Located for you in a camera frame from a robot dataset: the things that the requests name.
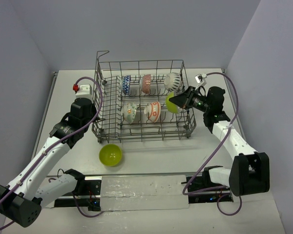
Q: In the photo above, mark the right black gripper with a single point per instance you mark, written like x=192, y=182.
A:
x=184, y=100

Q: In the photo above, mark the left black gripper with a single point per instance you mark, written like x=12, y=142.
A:
x=93, y=119

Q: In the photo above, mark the white green square bowl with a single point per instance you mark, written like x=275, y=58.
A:
x=171, y=107

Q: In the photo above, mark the floral leaf pattern bowl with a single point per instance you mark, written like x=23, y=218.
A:
x=172, y=81

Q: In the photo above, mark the plain white orange-rimmed bowl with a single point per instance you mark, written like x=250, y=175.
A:
x=153, y=111

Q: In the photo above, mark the red patterned bowl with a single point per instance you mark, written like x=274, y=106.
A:
x=144, y=84

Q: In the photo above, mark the yellow star pattern bowl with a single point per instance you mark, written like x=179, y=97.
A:
x=129, y=111

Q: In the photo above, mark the grey wire dish rack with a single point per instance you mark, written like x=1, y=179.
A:
x=112, y=127

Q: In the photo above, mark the lime green round bowl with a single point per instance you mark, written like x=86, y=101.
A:
x=110, y=155

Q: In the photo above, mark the blue zigzag bowl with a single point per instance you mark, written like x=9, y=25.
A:
x=125, y=84

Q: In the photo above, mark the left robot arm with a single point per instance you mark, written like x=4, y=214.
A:
x=23, y=198

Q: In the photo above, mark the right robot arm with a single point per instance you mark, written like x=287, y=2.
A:
x=250, y=170

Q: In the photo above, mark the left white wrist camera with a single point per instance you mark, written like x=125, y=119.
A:
x=83, y=91

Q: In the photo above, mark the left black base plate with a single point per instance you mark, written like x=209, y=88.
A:
x=87, y=197

